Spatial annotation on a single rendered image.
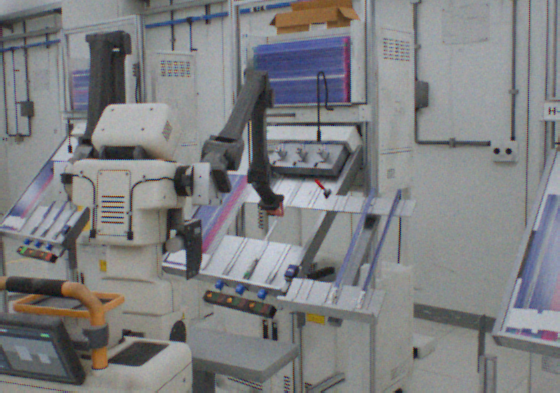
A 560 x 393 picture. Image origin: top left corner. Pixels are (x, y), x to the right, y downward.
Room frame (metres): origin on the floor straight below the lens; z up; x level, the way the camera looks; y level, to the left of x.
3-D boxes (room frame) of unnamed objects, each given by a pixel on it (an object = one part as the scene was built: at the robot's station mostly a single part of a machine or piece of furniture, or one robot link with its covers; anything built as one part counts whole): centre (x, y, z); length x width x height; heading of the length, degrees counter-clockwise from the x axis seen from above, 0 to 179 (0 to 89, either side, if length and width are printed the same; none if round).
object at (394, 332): (2.93, -0.13, 0.31); 0.70 x 0.65 x 0.62; 51
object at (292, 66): (2.79, -0.10, 1.52); 0.51 x 0.13 x 0.27; 51
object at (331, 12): (3.09, -0.21, 1.82); 0.68 x 0.30 x 0.20; 51
